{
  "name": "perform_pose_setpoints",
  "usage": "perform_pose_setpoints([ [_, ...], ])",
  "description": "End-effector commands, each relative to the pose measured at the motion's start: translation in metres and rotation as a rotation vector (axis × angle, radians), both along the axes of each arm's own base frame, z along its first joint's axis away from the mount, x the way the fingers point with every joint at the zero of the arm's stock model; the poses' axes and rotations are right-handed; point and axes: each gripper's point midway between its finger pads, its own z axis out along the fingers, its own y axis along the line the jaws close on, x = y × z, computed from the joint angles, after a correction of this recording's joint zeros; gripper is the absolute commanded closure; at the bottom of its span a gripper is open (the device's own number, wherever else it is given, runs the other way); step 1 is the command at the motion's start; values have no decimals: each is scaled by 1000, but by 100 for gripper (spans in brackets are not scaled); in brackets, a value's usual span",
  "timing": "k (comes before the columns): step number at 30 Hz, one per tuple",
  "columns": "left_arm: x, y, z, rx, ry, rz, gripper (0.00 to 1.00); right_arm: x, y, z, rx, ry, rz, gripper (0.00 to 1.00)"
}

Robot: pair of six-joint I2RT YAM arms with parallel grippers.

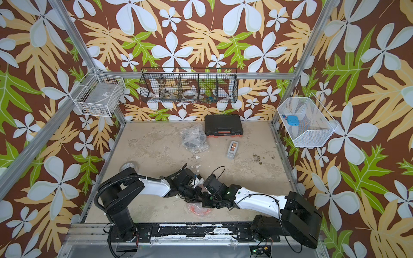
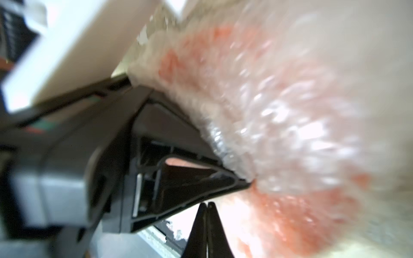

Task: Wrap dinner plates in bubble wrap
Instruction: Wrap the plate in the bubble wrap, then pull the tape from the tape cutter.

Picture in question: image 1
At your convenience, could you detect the orange plate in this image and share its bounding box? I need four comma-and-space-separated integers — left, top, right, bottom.
190, 204, 212, 216

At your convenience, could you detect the clear bubble wrap sheet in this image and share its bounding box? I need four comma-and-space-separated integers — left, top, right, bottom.
180, 124, 206, 141

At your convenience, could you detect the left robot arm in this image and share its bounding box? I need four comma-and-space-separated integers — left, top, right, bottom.
94, 166, 204, 242

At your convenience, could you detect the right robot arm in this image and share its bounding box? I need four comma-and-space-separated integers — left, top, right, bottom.
202, 174, 322, 249

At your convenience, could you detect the white tape dispenser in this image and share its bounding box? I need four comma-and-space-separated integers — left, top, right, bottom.
226, 141, 239, 159

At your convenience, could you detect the black plastic case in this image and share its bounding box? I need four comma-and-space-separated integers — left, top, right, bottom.
204, 115, 244, 137

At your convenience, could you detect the blue object in basket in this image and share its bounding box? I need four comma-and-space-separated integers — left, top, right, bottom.
287, 115, 300, 126

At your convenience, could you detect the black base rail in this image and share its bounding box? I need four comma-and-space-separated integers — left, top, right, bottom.
108, 221, 282, 244

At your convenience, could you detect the black wire basket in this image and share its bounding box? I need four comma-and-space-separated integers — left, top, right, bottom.
138, 68, 239, 103

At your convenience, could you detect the white wire basket left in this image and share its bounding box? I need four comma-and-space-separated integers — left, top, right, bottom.
71, 68, 125, 117

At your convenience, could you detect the white wire basket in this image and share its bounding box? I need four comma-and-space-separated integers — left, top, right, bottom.
71, 68, 125, 117
277, 94, 339, 148

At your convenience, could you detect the white wire basket right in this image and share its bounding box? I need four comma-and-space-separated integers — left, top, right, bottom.
277, 94, 339, 148

